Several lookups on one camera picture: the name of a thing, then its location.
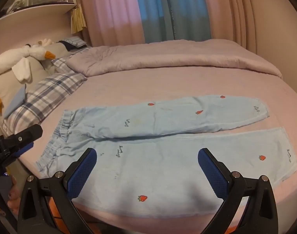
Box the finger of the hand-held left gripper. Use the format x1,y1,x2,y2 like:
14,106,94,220
3,124,43,160

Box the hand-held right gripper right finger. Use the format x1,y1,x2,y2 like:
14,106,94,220
198,148,279,234

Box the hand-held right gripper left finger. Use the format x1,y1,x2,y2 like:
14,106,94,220
17,148,110,234

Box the light blue strawberry print pants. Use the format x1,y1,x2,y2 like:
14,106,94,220
36,95,297,218

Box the plain blue cloth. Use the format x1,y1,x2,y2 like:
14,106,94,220
3,85,27,119

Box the pink soft item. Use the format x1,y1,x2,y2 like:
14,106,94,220
7,175,22,215

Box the large blue plaid pillow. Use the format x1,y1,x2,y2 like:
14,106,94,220
2,72,88,137

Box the long grey cushion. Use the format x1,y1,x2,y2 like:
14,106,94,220
0,43,68,117

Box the white goose plush toy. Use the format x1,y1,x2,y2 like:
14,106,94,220
0,44,55,114

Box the small blue plaid pillow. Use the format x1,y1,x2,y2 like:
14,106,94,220
52,46,93,74

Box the small beige plush toy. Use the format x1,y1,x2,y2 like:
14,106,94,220
36,38,53,48

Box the bed with pink sheet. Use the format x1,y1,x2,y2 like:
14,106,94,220
17,39,297,225

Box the blue striped pillow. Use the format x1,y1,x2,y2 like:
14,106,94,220
58,36,88,51

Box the curved beige headboard shelf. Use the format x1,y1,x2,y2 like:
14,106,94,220
0,2,90,62

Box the lilac quilt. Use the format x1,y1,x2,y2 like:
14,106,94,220
65,38,283,79

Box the yellow curtain tassel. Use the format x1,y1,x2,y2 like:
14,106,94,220
71,4,87,34

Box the pink sheer curtain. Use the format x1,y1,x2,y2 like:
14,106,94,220
74,0,146,47

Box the beige pink curtain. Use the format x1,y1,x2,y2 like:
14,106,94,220
200,0,297,61

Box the blue curtain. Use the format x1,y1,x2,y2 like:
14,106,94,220
134,0,211,43

